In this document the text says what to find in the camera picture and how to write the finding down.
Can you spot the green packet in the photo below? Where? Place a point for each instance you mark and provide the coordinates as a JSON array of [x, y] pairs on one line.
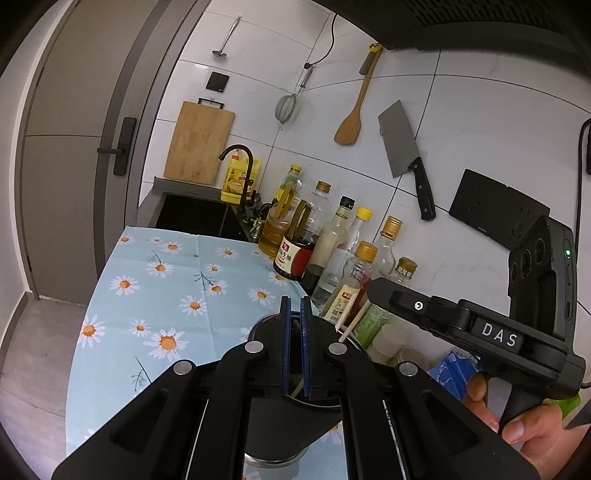
[[569, 406]]

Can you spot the black range hood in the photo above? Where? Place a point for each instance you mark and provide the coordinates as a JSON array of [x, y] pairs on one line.
[[461, 18]]

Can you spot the green labelled bottle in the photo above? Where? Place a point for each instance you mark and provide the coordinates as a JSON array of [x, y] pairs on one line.
[[375, 325]]

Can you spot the black wall rack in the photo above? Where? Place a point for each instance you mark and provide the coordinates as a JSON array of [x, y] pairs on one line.
[[489, 203]]

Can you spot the steel ladle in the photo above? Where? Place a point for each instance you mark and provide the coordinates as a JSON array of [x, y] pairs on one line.
[[228, 37]]

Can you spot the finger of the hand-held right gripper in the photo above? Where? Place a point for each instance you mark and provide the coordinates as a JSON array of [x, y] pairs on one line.
[[401, 300]]

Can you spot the person's right hand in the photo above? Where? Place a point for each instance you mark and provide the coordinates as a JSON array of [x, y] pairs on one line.
[[540, 438]]

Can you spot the white jar lid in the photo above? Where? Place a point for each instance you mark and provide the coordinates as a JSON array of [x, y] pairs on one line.
[[388, 344]]

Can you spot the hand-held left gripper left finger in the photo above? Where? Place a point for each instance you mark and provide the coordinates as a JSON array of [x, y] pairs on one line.
[[286, 332]]

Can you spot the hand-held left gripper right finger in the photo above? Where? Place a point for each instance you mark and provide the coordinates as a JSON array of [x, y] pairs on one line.
[[305, 332]]

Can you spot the wooden chopstick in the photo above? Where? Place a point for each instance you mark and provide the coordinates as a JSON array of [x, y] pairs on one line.
[[354, 321], [297, 388]]

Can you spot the black wall socket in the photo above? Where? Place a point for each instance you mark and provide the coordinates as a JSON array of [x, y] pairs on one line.
[[217, 81]]

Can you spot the short gold-capped bottle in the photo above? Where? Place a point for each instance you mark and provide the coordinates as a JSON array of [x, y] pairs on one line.
[[406, 267]]

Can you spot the wooden spatula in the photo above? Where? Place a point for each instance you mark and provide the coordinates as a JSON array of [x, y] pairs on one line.
[[349, 129]]

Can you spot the black faucet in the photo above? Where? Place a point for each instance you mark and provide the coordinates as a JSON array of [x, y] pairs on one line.
[[249, 175]]

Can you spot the large soy sauce bottle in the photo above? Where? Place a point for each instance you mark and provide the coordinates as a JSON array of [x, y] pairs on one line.
[[288, 258]]

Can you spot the tall gold-capped clear bottle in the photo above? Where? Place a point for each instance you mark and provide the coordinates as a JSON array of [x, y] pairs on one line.
[[391, 230]]

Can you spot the small brown-labelled bottle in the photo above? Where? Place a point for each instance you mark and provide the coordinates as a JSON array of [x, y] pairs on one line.
[[351, 295]]

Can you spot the yellow-capped clear bottle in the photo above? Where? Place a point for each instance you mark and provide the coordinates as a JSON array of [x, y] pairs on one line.
[[364, 214]]

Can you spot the grey door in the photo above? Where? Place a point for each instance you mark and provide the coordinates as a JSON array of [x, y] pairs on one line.
[[69, 161]]

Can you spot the large cooking oil bottle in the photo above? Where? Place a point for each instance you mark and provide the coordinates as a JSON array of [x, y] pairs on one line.
[[270, 230]]

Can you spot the black-capped sauce bottle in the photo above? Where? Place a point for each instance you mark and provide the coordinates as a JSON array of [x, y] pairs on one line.
[[334, 235]]

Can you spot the steel mesh strainer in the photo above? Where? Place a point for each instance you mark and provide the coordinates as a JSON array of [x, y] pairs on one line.
[[285, 109]]

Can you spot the black sink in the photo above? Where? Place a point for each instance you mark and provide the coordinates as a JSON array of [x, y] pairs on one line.
[[194, 212]]

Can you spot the blue and white packet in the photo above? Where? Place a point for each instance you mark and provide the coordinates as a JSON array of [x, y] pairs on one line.
[[450, 374]]

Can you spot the wooden cutting board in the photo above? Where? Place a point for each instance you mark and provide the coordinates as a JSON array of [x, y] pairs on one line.
[[198, 143]]

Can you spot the yellow oil jug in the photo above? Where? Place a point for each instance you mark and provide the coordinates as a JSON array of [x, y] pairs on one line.
[[233, 182]]

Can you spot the dark cylindrical utensil holder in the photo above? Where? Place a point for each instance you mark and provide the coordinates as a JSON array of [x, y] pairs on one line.
[[286, 429]]

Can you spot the daisy print tablecloth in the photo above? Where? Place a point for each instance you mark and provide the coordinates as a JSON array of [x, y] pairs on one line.
[[138, 295]]

